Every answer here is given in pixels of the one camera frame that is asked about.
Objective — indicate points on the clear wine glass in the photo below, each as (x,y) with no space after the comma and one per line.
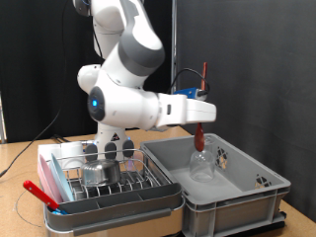
(201,168)

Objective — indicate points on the metal background pole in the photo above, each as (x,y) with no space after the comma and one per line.
(174,33)

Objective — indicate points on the light blue plate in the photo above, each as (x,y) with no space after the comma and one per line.
(62,181)

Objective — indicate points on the black backdrop curtain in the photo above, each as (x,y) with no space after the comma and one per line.
(26,49)

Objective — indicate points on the white dish drying rack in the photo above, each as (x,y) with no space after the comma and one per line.
(115,210)

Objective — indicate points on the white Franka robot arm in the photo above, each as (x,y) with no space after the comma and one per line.
(125,105)

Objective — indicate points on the metal frame strip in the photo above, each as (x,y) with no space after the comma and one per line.
(2,125)

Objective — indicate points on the grey plastic crate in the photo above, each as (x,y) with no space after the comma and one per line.
(230,210)

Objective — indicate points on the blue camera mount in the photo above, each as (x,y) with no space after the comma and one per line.
(186,93)

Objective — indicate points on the brown wooden spoon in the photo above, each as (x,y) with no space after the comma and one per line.
(199,138)

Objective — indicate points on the blue utensil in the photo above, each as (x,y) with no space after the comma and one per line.
(59,211)

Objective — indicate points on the pink plate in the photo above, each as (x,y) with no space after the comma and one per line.
(46,179)

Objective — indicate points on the white plastic tray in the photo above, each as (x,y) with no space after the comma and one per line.
(52,151)

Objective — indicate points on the grey rubber rack knob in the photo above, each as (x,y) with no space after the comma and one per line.
(91,152)
(110,150)
(128,148)

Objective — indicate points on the stainless steel pot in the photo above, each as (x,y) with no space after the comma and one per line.
(100,173)

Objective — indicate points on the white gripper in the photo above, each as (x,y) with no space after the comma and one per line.
(202,112)

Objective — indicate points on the dark grey backdrop curtain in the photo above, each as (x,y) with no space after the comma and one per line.
(256,65)

